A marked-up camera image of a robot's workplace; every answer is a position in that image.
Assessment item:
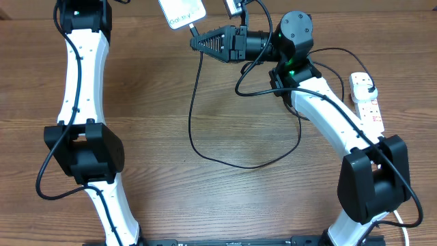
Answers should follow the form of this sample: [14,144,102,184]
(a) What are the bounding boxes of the blue screen smartphone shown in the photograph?
[158,0,206,29]

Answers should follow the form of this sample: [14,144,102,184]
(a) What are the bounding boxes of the black charging cable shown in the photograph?
[187,23,377,170]

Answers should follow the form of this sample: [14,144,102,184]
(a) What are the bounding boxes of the white power strip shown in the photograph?
[349,72,384,133]

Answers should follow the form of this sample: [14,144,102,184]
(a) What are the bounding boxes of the white power strip cord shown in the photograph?
[392,208,410,246]

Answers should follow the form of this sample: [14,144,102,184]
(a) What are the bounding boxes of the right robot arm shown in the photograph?
[190,11,416,245]

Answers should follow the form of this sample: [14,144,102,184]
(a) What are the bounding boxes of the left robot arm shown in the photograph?
[36,0,145,245]

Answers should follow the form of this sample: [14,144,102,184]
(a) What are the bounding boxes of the white charger plug adapter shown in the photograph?
[351,84,378,103]

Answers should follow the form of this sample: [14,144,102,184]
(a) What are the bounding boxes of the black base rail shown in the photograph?
[82,234,386,246]

